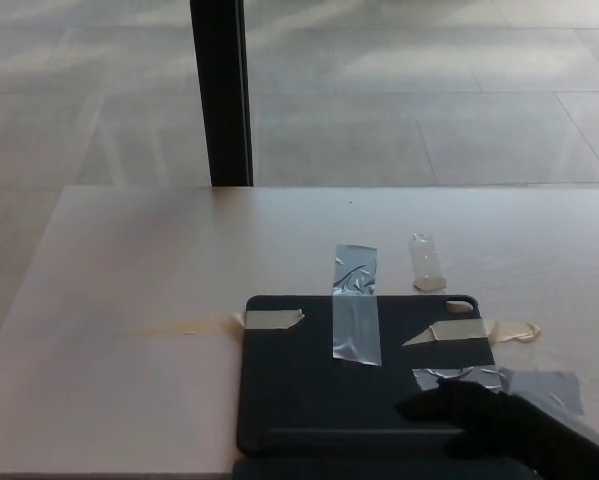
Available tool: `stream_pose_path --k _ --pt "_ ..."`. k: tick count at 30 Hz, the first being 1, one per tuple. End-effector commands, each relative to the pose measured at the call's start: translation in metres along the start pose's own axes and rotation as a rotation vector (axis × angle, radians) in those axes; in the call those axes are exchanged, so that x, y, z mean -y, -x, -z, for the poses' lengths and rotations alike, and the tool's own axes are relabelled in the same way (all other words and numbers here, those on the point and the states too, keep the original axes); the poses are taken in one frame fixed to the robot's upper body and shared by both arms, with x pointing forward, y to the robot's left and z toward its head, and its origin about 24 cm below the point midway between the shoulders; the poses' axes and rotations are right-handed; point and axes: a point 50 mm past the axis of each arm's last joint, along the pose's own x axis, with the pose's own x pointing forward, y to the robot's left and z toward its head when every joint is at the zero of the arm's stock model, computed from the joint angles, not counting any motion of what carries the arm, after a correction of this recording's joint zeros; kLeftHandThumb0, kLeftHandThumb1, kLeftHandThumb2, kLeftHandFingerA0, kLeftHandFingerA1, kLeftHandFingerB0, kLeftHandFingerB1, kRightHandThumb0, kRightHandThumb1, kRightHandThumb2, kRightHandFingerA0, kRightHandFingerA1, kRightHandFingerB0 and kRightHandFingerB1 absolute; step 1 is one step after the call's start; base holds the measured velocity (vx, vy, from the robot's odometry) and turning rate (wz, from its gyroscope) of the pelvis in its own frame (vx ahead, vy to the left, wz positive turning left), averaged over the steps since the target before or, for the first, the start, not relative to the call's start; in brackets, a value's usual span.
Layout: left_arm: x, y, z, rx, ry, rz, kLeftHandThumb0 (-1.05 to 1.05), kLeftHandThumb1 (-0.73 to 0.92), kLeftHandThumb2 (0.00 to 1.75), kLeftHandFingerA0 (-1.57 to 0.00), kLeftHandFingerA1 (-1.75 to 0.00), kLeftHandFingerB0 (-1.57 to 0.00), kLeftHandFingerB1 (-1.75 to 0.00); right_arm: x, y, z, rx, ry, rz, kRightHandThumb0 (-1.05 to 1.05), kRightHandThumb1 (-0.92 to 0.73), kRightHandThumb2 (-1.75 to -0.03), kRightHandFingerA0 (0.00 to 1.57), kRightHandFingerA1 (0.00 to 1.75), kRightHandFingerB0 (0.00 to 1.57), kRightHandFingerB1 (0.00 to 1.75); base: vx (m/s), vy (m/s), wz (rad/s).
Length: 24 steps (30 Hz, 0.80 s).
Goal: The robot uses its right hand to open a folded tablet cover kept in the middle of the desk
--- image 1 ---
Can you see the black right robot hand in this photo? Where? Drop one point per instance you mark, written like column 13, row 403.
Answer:
column 509, row 430

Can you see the black folding tablet cover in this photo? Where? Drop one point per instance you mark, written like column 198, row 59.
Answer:
column 304, row 385

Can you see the beige masking tape with crumpled end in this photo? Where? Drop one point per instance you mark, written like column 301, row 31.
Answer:
column 464, row 329

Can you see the clear tape strip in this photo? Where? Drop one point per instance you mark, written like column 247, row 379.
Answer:
column 425, row 262

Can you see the beige masking tape with long tail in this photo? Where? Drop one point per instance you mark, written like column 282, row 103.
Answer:
column 271, row 319

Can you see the wide silver duct tape strip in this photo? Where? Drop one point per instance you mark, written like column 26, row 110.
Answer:
column 544, row 385

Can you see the long silver duct tape strip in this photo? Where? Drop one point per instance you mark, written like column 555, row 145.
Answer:
column 355, row 310

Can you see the black window frame post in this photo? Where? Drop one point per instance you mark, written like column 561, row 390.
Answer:
column 221, row 95

